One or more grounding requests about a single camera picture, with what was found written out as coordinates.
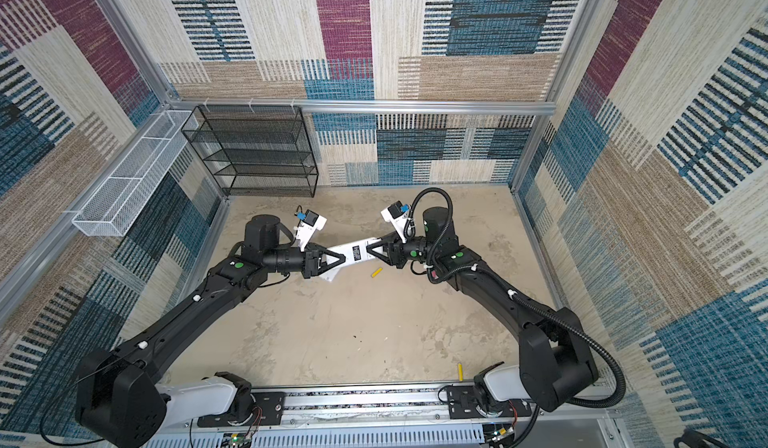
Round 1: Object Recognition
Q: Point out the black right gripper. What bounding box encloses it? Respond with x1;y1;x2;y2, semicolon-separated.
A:
365;229;437;270

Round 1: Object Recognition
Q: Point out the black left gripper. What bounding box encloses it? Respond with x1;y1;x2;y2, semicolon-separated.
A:
264;242;345;281

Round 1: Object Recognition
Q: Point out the white remote control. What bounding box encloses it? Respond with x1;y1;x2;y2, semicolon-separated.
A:
330;238;376;272

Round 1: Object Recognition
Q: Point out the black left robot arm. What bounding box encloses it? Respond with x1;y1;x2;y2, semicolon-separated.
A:
74;214;346;447

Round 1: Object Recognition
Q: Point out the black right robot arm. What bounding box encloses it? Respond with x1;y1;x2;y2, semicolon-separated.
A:
366;187;627;412

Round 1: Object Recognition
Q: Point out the black mesh shelf rack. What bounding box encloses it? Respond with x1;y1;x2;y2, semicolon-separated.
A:
181;105;319;197

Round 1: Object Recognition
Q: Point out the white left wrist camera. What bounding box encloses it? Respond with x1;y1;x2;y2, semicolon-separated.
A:
295;210;327;252

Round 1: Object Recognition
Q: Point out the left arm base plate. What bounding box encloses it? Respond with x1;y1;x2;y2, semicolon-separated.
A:
196;391;287;428

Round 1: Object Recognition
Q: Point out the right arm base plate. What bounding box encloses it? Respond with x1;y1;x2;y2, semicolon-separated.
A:
437;384;533;420

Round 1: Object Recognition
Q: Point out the white slotted cable duct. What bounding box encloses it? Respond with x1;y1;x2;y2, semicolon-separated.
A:
147;423;485;448

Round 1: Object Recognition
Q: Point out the white mesh wall basket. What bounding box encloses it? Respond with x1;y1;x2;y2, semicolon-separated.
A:
72;110;191;237

